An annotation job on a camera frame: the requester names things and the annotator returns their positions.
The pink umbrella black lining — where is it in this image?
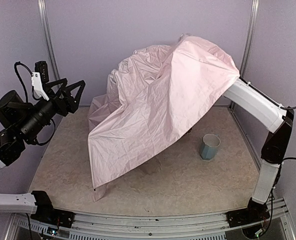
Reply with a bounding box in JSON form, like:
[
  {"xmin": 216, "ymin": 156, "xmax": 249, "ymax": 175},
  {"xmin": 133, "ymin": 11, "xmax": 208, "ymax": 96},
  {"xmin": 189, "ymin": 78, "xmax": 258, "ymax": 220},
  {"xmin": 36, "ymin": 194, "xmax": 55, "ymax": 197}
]
[{"xmin": 88, "ymin": 34, "xmax": 239, "ymax": 201}]

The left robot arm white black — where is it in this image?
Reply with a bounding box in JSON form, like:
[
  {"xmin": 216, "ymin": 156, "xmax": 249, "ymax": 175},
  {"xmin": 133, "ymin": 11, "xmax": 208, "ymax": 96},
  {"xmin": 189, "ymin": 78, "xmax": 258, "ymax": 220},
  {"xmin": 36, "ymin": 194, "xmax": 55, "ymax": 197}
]
[{"xmin": 0, "ymin": 72, "xmax": 86, "ymax": 217}]

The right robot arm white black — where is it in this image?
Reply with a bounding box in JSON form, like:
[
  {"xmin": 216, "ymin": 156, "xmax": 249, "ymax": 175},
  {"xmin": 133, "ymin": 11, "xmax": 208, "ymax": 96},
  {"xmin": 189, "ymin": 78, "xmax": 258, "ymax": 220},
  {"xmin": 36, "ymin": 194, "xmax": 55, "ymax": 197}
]
[{"xmin": 223, "ymin": 78, "xmax": 294, "ymax": 209}]

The light blue mug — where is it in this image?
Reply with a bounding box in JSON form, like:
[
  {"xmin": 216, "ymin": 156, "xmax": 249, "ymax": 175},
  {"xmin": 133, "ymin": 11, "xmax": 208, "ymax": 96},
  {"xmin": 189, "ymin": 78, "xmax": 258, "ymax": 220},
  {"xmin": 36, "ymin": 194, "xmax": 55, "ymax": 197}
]
[{"xmin": 200, "ymin": 133, "xmax": 221, "ymax": 161}]

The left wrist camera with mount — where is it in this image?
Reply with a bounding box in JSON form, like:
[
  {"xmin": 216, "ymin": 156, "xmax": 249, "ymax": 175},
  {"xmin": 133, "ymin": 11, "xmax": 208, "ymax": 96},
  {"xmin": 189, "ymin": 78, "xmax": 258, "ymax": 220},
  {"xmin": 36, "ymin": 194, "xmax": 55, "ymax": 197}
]
[{"xmin": 31, "ymin": 61, "xmax": 50, "ymax": 101}]

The left metal frame post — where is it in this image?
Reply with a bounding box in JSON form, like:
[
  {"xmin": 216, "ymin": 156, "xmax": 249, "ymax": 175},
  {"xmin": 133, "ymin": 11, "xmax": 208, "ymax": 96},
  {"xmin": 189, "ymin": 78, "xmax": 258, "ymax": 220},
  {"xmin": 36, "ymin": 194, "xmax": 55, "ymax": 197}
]
[{"xmin": 38, "ymin": 0, "xmax": 60, "ymax": 80}]

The metal frame post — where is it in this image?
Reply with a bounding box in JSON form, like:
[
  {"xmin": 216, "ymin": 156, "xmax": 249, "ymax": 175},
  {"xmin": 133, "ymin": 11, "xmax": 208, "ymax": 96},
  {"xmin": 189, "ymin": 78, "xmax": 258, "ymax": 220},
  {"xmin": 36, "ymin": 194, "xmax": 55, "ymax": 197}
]
[
  {"xmin": 38, "ymin": 0, "xmax": 60, "ymax": 80},
  {"xmin": 229, "ymin": 0, "xmax": 260, "ymax": 111}
]

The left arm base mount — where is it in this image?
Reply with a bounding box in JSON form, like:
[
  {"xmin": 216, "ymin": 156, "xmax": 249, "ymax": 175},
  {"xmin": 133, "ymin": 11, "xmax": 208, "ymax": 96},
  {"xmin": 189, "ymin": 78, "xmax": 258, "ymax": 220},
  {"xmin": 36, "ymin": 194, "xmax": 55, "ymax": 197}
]
[{"xmin": 31, "ymin": 208, "xmax": 75, "ymax": 228}]

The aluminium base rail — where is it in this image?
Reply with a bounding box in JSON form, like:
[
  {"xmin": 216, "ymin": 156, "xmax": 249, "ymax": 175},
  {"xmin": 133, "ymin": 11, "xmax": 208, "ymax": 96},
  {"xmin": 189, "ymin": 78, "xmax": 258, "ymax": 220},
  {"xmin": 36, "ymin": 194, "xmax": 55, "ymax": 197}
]
[{"xmin": 5, "ymin": 197, "xmax": 296, "ymax": 240}]

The right metal frame post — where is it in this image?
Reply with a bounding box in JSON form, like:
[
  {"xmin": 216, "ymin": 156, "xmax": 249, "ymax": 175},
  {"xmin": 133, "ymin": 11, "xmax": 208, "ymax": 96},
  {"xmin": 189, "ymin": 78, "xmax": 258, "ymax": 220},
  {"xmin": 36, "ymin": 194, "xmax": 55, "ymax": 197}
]
[{"xmin": 229, "ymin": 0, "xmax": 260, "ymax": 111}]

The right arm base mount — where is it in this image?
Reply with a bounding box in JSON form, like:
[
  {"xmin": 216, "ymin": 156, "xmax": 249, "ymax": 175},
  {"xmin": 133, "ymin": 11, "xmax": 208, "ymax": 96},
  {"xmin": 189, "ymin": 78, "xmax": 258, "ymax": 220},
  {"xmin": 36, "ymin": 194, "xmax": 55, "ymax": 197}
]
[{"xmin": 226, "ymin": 208, "xmax": 270, "ymax": 228}]

